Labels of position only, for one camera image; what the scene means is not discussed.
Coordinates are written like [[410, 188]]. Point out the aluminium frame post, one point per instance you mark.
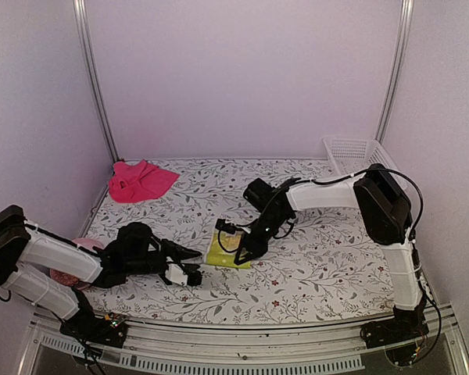
[[81, 19], [402, 40]]

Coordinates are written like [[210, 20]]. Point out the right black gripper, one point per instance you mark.
[[256, 248]]

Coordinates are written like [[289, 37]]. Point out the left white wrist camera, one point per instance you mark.
[[182, 274]]

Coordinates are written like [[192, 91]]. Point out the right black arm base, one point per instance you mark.
[[404, 325]]

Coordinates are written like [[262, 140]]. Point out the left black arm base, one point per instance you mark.
[[84, 325]]

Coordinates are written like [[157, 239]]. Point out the right aluminium frame post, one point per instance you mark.
[[402, 40]]

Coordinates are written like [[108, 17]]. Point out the floral patterned table mat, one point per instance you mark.
[[326, 268]]

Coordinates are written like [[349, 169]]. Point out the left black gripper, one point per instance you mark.
[[177, 251]]

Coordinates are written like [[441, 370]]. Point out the pink plastic bowl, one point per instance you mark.
[[91, 245]]

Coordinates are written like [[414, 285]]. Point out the left aluminium frame post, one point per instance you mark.
[[81, 19]]

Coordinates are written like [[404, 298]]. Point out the pink red towel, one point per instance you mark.
[[139, 182]]

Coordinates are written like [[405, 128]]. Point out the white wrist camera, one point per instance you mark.
[[182, 274], [223, 226]]

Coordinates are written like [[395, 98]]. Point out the white plastic mesh basket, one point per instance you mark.
[[347, 155]]

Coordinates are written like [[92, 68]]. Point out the green white patterned towel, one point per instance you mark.
[[222, 249]]

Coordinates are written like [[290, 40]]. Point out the aluminium front rail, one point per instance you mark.
[[326, 347]]

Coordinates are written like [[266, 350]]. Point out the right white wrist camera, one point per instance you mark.
[[223, 226]]

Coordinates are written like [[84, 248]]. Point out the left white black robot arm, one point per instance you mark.
[[24, 246]]

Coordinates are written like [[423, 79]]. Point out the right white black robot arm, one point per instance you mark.
[[384, 206]]

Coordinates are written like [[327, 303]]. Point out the brown patterned cupcake liner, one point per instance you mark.
[[64, 278]]

